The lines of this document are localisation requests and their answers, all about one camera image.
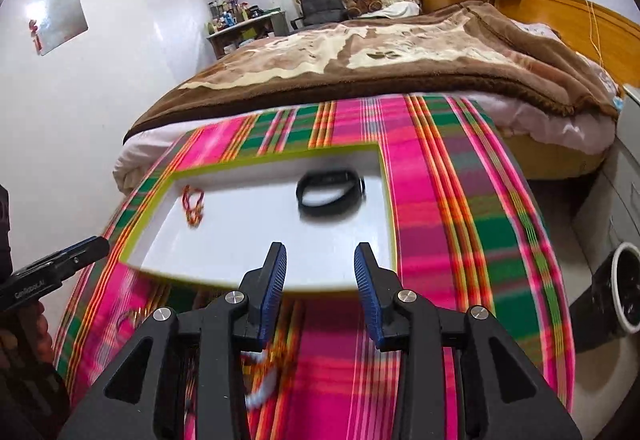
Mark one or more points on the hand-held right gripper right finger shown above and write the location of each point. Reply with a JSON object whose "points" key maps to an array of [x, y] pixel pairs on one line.
{"points": [[367, 300]]}

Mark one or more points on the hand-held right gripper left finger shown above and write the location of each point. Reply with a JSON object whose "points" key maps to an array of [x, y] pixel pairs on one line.
{"points": [[272, 300]]}

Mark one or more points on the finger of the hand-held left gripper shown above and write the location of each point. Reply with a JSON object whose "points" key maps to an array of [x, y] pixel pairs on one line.
{"points": [[75, 256]]}

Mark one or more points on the yellow-green shallow cardboard box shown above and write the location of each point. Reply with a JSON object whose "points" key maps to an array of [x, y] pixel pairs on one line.
{"points": [[250, 230]]}

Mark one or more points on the pink green plaid cloth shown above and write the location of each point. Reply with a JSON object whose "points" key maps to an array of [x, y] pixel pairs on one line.
{"points": [[440, 220]]}

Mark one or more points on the black smart band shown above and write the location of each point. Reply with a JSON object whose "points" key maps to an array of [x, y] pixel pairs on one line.
{"points": [[358, 188]]}

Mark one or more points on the black bin with white rim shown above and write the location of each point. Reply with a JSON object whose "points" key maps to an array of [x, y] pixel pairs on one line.
{"points": [[600, 295]]}

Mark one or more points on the wooden desk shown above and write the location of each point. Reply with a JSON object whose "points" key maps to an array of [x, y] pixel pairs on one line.
{"points": [[235, 37]]}

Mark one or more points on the grey cabinet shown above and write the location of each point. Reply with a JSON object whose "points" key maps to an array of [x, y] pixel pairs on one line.
{"points": [[620, 200]]}

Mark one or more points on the cluster of toiletry bottles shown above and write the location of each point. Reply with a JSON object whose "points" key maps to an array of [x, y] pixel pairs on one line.
{"points": [[230, 17]]}

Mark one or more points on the white pillow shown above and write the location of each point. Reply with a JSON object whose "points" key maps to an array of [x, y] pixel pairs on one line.
{"points": [[400, 8]]}

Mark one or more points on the black chair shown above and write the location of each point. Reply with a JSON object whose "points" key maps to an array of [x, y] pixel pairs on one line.
{"points": [[320, 2]]}

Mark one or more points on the wooden bed headboard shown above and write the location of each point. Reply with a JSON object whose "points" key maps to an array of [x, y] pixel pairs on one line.
{"points": [[565, 19]]}

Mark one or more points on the silver wall sheet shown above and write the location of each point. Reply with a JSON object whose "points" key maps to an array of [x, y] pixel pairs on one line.
{"points": [[62, 17]]}

